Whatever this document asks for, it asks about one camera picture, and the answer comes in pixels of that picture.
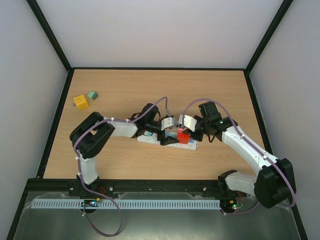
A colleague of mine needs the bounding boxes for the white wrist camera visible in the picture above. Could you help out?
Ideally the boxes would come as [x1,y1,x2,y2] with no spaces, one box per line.
[160,116,176,131]
[178,114,198,132]

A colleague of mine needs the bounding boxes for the yellow cube socket adapter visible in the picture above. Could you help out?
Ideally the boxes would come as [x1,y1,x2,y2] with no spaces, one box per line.
[73,94,89,111]

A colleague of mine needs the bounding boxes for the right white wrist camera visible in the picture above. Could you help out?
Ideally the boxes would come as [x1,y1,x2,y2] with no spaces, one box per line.
[178,114,198,132]

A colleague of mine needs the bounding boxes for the light blue cable duct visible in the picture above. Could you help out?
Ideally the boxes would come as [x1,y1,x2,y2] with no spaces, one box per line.
[30,199,221,210]

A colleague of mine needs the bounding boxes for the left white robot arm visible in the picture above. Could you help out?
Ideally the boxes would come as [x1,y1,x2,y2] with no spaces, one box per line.
[69,103,179,185]

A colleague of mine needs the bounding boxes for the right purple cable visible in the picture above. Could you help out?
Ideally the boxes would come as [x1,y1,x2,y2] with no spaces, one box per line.
[182,98,298,217]

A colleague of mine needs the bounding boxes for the white power strip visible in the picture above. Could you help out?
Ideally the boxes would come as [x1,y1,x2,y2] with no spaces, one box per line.
[137,131,199,151]

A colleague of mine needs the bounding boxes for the black aluminium frame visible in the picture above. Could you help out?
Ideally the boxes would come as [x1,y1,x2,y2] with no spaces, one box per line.
[7,0,293,240]

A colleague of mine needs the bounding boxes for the green plug adapter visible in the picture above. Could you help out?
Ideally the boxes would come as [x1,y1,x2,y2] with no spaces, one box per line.
[87,91,99,101]

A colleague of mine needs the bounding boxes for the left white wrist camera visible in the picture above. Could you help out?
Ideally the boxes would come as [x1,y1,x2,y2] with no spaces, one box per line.
[160,116,176,131]

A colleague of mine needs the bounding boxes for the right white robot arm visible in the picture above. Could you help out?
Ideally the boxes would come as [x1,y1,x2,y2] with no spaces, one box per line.
[186,98,297,209]

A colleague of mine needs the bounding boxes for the red cube socket adapter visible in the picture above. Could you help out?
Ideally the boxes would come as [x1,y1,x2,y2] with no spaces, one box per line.
[177,128,190,145]

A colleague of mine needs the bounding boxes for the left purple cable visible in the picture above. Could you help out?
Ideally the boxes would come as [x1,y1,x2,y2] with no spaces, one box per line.
[73,96,173,236]

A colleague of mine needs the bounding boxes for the purple cable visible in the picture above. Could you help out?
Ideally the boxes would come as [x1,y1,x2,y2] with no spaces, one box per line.
[182,98,298,217]
[73,96,173,236]

